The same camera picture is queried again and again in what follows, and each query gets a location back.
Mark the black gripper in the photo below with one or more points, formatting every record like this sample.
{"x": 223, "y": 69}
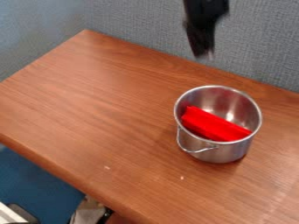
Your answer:
{"x": 203, "y": 13}

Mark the stainless steel pot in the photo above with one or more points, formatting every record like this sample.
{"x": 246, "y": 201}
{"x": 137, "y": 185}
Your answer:
{"x": 230, "y": 104}

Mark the red plastic block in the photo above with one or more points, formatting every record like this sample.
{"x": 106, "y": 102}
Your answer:
{"x": 207, "y": 125}

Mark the white and black floor object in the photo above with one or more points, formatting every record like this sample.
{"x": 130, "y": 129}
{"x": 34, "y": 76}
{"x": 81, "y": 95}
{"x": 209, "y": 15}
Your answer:
{"x": 12, "y": 214}

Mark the grey table leg bracket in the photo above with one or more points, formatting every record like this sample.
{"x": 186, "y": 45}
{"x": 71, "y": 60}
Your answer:
{"x": 91, "y": 212}

